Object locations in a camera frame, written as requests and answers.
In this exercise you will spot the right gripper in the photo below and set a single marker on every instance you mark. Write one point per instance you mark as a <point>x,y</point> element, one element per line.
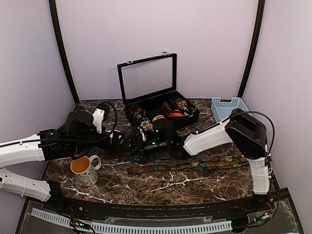
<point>135,140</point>

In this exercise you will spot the blue plastic basket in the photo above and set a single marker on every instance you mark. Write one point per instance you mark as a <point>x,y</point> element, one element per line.
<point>222,108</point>

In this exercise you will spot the camouflage patterned necktie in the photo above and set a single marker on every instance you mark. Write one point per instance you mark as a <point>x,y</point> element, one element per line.
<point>193,166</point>

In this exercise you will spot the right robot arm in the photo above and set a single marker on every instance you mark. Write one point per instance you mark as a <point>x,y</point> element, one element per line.
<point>247,133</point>

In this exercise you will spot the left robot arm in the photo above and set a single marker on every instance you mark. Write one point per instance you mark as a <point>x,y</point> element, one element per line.
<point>80,132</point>

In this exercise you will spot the white and orange bowl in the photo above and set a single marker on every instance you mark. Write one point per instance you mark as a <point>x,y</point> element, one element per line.
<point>116,137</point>

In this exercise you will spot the floral dark rolled tie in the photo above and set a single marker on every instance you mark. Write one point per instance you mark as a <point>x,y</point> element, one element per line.
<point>146,125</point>

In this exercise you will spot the cream striped rolled tie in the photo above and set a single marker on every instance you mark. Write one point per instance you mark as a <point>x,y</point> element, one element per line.
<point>158,117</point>

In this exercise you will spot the red dark rolled tie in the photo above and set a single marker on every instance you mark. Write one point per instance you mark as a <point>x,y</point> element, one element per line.
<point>135,109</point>

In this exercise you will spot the brown rolled tie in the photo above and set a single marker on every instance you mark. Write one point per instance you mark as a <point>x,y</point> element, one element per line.
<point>166,108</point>

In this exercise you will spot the orange black rolled tie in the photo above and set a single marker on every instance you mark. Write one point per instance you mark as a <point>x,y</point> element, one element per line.
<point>175,114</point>

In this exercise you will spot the patterned mug with orange liquid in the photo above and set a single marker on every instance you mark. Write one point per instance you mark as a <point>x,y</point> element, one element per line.
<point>86,169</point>

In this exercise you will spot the tan patterned rolled tie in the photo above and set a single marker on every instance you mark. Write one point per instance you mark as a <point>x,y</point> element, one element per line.
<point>180,104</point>

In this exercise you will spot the black tie storage box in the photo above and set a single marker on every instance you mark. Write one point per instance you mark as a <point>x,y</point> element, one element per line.
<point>150,82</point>

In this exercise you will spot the black white rolled tie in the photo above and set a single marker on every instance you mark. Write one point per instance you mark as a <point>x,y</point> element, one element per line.
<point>188,111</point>

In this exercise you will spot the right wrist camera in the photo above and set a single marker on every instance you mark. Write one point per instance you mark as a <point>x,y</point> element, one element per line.
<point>147,135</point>

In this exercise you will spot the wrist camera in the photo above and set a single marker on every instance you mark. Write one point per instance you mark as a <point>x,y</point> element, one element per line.
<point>147,135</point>
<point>99,115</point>

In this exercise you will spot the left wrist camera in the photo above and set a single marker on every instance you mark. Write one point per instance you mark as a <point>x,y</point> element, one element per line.
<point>99,115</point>

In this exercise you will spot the white perforated cable duct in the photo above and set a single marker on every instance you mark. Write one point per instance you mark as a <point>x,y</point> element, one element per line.
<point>131,226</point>

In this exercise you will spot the black front rail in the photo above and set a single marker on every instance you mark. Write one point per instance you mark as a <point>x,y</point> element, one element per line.
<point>238,208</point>

